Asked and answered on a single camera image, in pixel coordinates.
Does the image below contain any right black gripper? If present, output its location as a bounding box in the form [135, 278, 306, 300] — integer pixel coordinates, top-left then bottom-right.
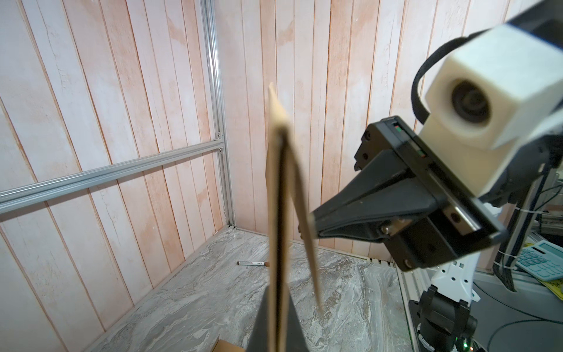
[312, 117, 508, 271]

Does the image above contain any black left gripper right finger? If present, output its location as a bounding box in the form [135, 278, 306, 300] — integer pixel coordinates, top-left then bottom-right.
[287, 289, 309, 352]

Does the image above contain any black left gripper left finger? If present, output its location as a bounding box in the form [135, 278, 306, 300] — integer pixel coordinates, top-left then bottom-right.
[246, 286, 270, 352]

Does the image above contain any brown file bag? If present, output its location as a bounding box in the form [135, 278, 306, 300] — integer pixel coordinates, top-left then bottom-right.
[265, 84, 323, 351]
[211, 339, 245, 352]

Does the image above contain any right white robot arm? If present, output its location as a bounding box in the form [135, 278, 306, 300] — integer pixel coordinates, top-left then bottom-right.
[312, 116, 562, 351]

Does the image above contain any grey desk calculator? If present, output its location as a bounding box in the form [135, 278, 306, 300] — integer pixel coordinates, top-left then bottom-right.
[516, 241, 562, 282]

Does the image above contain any horizontal aluminium wall rail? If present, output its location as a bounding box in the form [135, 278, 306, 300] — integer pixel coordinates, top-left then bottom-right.
[1, 139, 224, 214]

